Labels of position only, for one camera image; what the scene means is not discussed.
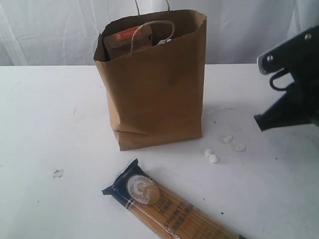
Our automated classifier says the black camera cable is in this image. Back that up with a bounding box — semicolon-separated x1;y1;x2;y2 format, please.
269;72;295;92

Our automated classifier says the spaghetti packet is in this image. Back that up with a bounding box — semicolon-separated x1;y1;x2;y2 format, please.
102;159;243;239

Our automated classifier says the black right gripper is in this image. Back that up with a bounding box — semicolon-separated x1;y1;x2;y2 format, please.
253;67;319;132

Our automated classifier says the brown paper shopping bag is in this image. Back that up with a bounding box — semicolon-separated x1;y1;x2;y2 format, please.
94;9;207;151

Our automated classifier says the brown pouch with orange label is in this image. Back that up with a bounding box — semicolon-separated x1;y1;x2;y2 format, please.
103;25;153;60

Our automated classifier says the white curtain backdrop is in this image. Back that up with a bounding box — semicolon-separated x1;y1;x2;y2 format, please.
0;0;319;66

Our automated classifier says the small clear plastic scrap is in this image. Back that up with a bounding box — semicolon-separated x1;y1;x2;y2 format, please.
52;169;64;178

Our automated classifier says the small white blue salt pack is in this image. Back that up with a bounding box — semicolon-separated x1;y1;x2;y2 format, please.
157;38;172;45

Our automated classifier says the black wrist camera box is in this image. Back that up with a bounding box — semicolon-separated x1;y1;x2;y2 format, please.
257;26;319;75

